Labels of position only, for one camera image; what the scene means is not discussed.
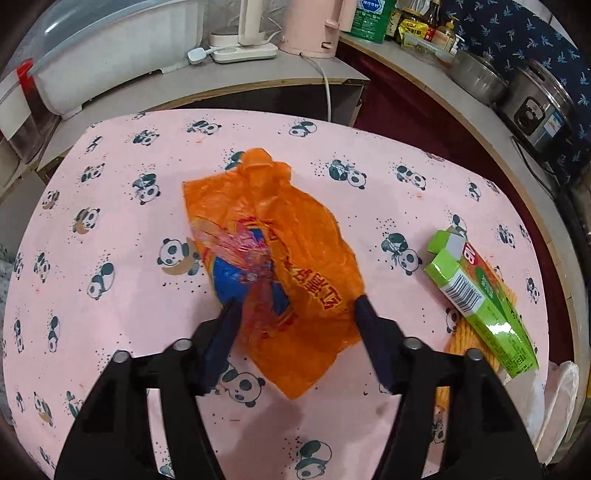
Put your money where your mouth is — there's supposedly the orange textured sheet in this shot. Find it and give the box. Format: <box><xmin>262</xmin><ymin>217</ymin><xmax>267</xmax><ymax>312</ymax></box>
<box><xmin>436</xmin><ymin>265</ymin><xmax>525</xmax><ymax>411</ymax></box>

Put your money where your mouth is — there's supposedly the black power cable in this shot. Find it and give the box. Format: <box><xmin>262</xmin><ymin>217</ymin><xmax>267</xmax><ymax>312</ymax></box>
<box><xmin>510</xmin><ymin>136</ymin><xmax>562</xmax><ymax>199</ymax></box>

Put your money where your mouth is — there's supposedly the green tin can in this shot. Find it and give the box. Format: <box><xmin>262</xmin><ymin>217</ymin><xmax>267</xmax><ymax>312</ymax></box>
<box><xmin>349</xmin><ymin>0</ymin><xmax>398</xmax><ymax>45</ymax></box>

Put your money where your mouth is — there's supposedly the pink panda tablecloth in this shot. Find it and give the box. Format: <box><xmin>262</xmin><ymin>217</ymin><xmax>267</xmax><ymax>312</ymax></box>
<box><xmin>0</xmin><ymin>108</ymin><xmax>562</xmax><ymax>480</ymax></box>

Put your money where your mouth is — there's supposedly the blue printed wall cloth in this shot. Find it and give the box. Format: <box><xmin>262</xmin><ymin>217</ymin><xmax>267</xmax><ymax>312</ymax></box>
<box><xmin>441</xmin><ymin>0</ymin><xmax>591</xmax><ymax>185</ymax></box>

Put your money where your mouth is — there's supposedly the dark bottle with pale label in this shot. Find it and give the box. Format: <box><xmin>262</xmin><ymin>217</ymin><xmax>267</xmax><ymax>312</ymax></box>
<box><xmin>385</xmin><ymin>0</ymin><xmax>403</xmax><ymax>40</ymax></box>

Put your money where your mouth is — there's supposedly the plain white plastic bag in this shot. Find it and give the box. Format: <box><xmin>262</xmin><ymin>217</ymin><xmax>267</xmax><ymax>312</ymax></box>
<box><xmin>526</xmin><ymin>360</ymin><xmax>581</xmax><ymax>465</ymax></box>

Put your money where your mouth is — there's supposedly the white dish drainer with cover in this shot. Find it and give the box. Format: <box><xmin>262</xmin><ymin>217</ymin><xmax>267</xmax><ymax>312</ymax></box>
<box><xmin>9</xmin><ymin>0</ymin><xmax>206</xmax><ymax>121</ymax></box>

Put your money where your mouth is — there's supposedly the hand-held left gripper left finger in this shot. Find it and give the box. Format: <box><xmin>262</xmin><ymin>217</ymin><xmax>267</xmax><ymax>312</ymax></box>
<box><xmin>54</xmin><ymin>298</ymin><xmax>244</xmax><ymax>480</ymax></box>

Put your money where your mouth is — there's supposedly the white power cable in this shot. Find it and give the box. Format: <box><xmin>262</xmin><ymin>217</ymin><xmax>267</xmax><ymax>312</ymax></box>
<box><xmin>300</xmin><ymin>52</ymin><xmax>334</xmax><ymax>122</ymax></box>

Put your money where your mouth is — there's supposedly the pink electric kettle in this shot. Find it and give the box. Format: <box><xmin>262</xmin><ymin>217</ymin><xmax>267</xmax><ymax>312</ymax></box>
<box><xmin>277</xmin><ymin>0</ymin><xmax>359</xmax><ymax>60</ymax></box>

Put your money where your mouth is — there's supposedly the amber pump bottle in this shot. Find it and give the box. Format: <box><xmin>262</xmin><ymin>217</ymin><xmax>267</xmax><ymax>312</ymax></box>
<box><xmin>436</xmin><ymin>16</ymin><xmax>463</xmax><ymax>52</ymax></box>

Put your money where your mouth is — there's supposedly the steel rice cooker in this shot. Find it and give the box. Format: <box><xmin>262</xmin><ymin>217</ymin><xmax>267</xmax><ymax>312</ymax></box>
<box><xmin>496</xmin><ymin>60</ymin><xmax>578</xmax><ymax>153</ymax></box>

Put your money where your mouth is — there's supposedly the small steel pot with lid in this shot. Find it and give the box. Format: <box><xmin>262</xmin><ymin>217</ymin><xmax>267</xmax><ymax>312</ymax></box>
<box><xmin>450</xmin><ymin>51</ymin><xmax>509</xmax><ymax>106</ymax></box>

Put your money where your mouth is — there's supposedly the green carton box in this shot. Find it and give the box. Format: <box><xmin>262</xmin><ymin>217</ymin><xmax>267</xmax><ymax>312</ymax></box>
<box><xmin>424</xmin><ymin>228</ymin><xmax>540</xmax><ymax>380</ymax></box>

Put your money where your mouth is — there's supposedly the clear canister with red lid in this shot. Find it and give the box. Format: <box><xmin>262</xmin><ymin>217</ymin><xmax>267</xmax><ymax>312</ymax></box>
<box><xmin>0</xmin><ymin>60</ymin><xmax>61</xmax><ymax>160</ymax></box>

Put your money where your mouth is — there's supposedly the yellow snack packet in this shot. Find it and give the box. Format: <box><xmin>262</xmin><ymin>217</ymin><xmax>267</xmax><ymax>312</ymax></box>
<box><xmin>399</xmin><ymin>18</ymin><xmax>433</xmax><ymax>40</ymax></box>

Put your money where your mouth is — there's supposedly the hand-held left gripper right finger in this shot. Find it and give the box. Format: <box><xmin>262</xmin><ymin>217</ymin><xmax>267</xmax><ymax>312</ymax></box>
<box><xmin>353</xmin><ymin>295</ymin><xmax>543</xmax><ymax>480</ymax></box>

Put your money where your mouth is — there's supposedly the dark soy sauce bottle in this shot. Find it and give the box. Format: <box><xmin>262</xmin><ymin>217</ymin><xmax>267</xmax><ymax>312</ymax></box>
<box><xmin>422</xmin><ymin>0</ymin><xmax>442</xmax><ymax>42</ymax></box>

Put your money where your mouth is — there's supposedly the orange printed plastic bag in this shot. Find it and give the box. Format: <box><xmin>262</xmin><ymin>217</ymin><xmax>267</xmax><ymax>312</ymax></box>
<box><xmin>182</xmin><ymin>148</ymin><xmax>363</xmax><ymax>401</ymax></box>

